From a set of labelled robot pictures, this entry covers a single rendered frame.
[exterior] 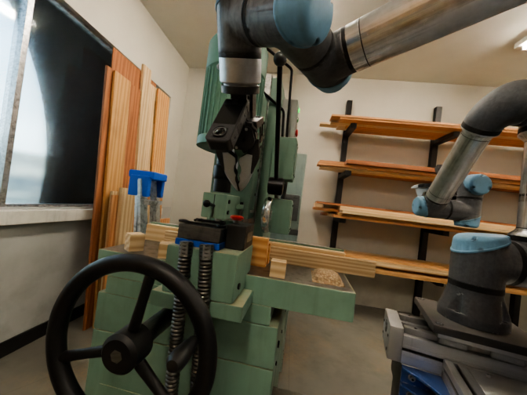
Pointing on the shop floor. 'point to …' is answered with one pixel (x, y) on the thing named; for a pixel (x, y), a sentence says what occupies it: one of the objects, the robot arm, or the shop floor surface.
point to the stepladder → (151, 185)
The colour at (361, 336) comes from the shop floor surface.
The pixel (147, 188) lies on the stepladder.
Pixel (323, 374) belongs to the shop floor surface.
